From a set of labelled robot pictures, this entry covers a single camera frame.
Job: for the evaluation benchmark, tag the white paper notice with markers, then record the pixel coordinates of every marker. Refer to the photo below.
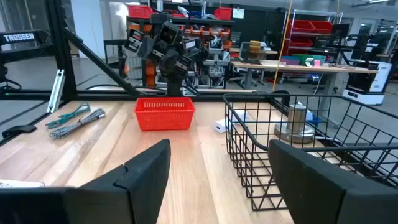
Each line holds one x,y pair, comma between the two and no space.
238,13

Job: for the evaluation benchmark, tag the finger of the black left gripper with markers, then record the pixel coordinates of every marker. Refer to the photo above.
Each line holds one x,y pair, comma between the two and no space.
134,41
184,66

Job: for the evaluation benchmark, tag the purple plastic bin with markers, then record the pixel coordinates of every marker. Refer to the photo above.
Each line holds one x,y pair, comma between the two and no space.
289,61

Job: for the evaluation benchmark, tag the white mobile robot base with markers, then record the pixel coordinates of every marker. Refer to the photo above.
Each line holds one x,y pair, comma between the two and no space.
382,74

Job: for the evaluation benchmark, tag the red plastic basket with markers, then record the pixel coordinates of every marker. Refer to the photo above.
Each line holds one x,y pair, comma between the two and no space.
164,116

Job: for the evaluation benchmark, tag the yellow stacked trays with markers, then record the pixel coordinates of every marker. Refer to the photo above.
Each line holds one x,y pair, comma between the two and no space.
255,49

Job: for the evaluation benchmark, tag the green plastic bin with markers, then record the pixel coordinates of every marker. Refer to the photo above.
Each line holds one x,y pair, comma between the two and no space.
308,58

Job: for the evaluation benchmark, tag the red bin shelving unit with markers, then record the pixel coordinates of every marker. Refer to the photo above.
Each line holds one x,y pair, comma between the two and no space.
306,26

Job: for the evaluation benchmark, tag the black aluminium table frame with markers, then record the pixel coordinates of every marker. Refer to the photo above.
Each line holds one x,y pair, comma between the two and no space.
62,46

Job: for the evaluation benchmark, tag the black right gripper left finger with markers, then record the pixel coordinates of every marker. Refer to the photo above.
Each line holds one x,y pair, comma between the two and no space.
93,205

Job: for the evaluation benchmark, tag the silver angle bracket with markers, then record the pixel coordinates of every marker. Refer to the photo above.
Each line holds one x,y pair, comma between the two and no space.
56,90

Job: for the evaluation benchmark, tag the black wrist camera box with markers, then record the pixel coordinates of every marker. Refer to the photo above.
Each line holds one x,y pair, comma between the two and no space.
169,32

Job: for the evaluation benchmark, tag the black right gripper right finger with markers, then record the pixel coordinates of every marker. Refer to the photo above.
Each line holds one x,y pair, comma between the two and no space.
326,202

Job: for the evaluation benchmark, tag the black frame clamp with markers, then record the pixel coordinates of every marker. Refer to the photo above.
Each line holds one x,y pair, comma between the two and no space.
18,130

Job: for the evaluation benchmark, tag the red storage bin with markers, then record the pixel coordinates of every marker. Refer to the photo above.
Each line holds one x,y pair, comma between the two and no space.
140,12
223,14

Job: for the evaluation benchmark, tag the white charger adapter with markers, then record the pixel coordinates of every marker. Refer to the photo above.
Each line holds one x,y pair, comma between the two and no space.
220,126
240,115

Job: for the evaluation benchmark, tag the wooden workbench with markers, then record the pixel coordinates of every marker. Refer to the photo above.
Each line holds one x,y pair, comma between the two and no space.
280,66

